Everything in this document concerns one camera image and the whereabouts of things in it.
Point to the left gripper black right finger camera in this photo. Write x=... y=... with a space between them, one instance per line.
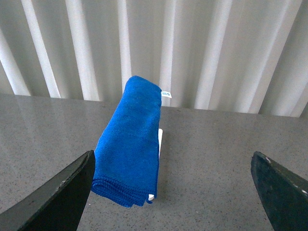
x=283 y=194

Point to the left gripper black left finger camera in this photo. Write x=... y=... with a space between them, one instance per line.
x=58 y=204

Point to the white pleated curtain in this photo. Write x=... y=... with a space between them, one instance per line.
x=248 y=56

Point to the blue microfiber cloth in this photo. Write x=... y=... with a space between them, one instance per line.
x=127 y=153

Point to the white rack with wooden bars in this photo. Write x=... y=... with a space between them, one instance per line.
x=160 y=134

